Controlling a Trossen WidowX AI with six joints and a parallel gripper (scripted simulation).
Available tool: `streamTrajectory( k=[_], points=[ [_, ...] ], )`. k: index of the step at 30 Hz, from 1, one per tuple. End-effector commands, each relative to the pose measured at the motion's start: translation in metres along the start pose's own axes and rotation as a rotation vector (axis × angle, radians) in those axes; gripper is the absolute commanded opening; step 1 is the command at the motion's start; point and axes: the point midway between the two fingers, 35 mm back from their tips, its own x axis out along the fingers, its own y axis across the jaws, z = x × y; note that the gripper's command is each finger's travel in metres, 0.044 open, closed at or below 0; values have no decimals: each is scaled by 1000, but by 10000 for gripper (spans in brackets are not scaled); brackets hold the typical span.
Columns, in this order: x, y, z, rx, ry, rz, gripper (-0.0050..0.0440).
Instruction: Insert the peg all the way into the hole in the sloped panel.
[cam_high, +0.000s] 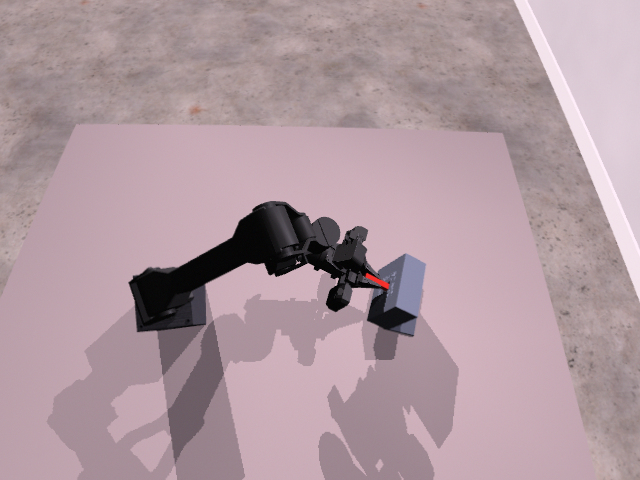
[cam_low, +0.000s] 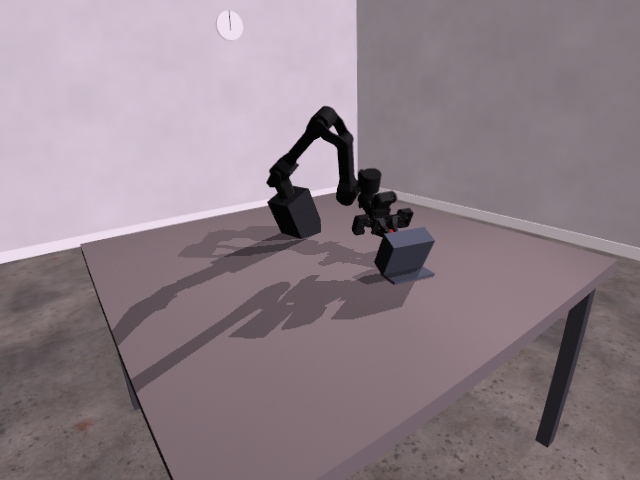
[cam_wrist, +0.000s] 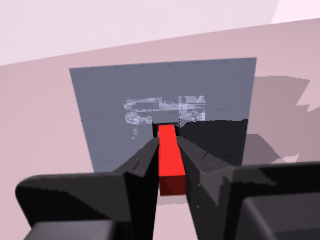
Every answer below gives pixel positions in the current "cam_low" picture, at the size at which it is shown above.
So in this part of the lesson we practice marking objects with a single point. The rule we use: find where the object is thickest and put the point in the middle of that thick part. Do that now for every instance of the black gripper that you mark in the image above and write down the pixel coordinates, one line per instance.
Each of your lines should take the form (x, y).
(377, 223)

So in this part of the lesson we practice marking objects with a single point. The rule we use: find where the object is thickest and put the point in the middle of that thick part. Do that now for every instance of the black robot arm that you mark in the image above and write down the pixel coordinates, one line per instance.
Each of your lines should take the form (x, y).
(348, 188)

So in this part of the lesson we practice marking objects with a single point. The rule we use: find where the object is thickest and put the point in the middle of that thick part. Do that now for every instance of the grey sloped panel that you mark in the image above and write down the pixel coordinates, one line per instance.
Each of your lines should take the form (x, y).
(402, 254)

